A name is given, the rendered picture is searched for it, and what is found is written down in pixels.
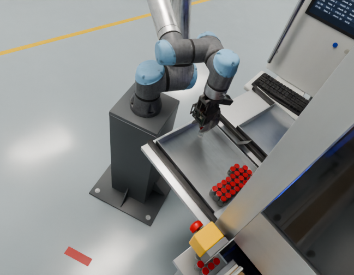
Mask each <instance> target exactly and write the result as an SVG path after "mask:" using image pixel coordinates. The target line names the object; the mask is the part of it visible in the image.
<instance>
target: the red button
mask: <svg viewBox="0 0 354 275"><path fill-rule="evenodd" d="M202 226H203V224H202V223H201V221H199V220H197V221H195V222H193V223H192V225H191V226H190V228H189V229H190V231H191V232H192V233H193V234H194V233H195V232H197V231H199V230H200V228H201V227H202Z"/></svg>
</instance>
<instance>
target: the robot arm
mask: <svg viewBox="0 0 354 275"><path fill-rule="evenodd" d="M147 3H148V6H149V10H150V12H151V16H152V20H153V23H154V26H155V30H156V33H157V36H158V41H157V42H156V44H155V58H156V60H157V61H156V60H152V59H150V60H146V61H143V62H142V63H140V64H139V65H138V67H137V69H136V74H135V92H134V93H133V95H132V97H131V99H130V108H131V110H132V112H133V113H134V114H136V115H138V116H140V117H144V118H150V117H154V116H156V115H158V114H159V113H160V111H161V108H162V101H161V96H160V92H171V91H184V90H186V89H191V88H193V87H194V85H195V84H196V80H197V67H196V64H195V63H205V65H206V67H207V68H208V70H209V76H208V79H207V81H206V84H205V87H204V92H203V94H202V95H200V96H199V99H198V102H197V103H195V104H193V105H192V107H191V111H190V114H192V116H193V117H194V118H195V119H194V120H193V121H192V124H195V123H199V128H201V127H203V126H204V127H203V128H202V129H201V130H200V132H201V133H202V132H204V133H206V132H208V131H210V130H211V129H212V128H214V127H215V126H216V125H217V124H218V123H219V121H220V117H221V116H220V113H221V111H220V107H219V105H220V104H221V105H228V106H230V105H231V104H232V103H233V100H232V99H231V97H230V96H229V95H228V94H227V91H228V89H229V87H230V84H231V82H232V80H233V78H234V75H235V74H236V72H237V69H238V65H239V62H240V59H239V56H238V54H236V53H234V52H233V51H232V50H229V49H224V47H223V46H222V44H221V41H220V40H219V38H218V37H217V36H216V35H215V34H214V33H213V32H210V31H206V32H204V33H201V34H200V35H199V36H198V37H197V38H196V39H191V38H190V25H191V0H147ZM193 107H194V110H193V111H192V109H193Z"/></svg>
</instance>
